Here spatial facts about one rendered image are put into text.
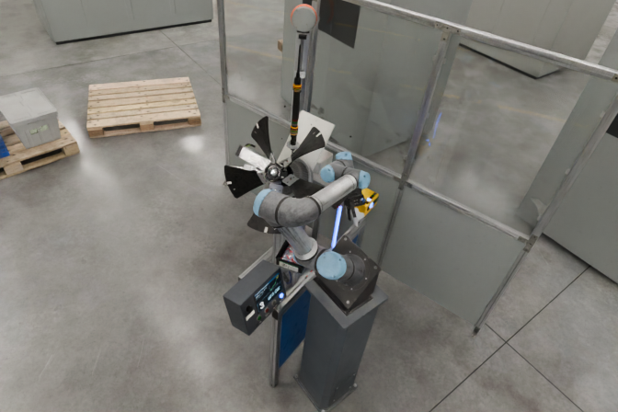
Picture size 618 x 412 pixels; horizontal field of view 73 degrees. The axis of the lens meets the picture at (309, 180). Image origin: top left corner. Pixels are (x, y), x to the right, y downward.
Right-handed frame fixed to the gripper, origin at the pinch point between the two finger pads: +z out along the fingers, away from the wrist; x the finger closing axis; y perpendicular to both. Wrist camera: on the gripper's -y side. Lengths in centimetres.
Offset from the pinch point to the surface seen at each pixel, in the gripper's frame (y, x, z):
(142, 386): -136, 63, 92
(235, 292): -62, -19, 6
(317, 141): 3, 44, -35
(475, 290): 93, 42, 97
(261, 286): -51, -20, 7
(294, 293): -34, 15, 36
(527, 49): 100, -9, -63
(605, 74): 120, -32, -46
